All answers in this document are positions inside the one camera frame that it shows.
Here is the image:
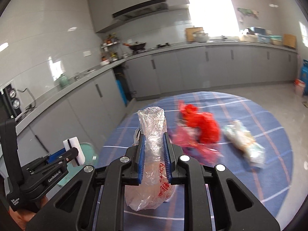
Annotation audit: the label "teal plastic basket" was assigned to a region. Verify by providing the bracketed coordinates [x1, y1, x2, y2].
[269, 35, 283, 46]

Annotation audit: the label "metal spice rack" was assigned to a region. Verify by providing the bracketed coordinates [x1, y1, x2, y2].
[100, 33, 121, 63]

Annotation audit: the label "white sponge block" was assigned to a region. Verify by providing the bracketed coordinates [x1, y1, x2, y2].
[63, 137, 86, 167]

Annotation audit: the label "wooden cutting board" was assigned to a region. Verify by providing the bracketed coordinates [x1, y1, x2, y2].
[185, 27, 203, 42]

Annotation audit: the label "green ceramic teapot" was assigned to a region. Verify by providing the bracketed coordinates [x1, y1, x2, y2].
[58, 74, 70, 89]

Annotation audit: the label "person's left hand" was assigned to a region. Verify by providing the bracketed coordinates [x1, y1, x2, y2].
[9, 207, 36, 230]

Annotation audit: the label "metal pot on counter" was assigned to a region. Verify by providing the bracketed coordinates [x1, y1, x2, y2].
[193, 31, 209, 43]

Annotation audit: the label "white wrapper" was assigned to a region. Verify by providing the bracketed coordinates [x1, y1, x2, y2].
[222, 120, 266, 168]

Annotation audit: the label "blue plaid tablecloth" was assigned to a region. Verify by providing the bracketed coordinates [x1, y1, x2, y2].
[92, 90, 295, 231]

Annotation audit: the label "black range hood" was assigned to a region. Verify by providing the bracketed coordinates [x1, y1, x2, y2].
[112, 0, 169, 23]

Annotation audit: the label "clear plastic bag red print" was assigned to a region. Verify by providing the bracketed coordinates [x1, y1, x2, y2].
[125, 106, 175, 211]

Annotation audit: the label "white bucket red lid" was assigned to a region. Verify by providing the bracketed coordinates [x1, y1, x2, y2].
[294, 79, 305, 96]

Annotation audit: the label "teal trash bin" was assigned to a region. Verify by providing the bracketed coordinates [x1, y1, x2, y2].
[80, 142, 99, 167]

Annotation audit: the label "grey lower kitchen cabinets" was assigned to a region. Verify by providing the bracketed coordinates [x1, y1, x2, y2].
[16, 43, 298, 164]

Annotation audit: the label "black white microwave oven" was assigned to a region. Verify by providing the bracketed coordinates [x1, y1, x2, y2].
[1, 80, 23, 122]

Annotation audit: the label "black power cable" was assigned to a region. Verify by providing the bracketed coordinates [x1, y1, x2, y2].
[16, 88, 37, 121]

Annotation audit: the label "gas stove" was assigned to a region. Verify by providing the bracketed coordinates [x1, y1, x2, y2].
[156, 43, 171, 49]

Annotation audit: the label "blue gas cylinder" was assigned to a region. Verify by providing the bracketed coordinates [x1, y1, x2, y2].
[300, 59, 308, 84]

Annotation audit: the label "black wok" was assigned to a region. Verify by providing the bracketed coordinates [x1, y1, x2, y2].
[123, 42, 146, 53]

